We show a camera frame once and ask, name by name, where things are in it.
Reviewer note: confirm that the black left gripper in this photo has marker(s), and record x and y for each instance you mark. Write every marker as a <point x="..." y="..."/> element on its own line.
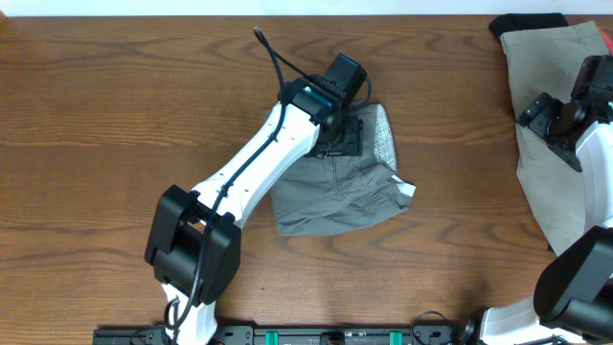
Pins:
<point x="354" y="146"/>

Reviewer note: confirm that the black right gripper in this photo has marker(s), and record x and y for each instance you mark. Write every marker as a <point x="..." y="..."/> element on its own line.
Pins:
<point x="539" y="118"/>

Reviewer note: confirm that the grey shorts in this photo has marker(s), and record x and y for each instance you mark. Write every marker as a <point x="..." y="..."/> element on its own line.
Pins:
<point x="335" y="195"/>

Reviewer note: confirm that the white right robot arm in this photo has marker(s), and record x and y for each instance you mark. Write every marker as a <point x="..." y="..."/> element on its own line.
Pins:
<point x="572" y="300"/>

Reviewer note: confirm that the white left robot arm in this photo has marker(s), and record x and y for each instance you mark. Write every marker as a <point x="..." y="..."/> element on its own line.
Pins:
<point x="195" y="238"/>

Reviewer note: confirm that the beige khaki shorts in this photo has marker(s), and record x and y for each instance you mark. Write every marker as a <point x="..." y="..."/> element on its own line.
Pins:
<point x="543" y="65"/>

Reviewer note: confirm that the black garment in pile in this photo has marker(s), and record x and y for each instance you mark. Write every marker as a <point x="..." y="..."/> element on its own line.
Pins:
<point x="514" y="22"/>

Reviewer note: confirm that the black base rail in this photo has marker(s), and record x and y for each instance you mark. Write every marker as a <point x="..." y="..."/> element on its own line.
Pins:
<point x="247" y="335"/>

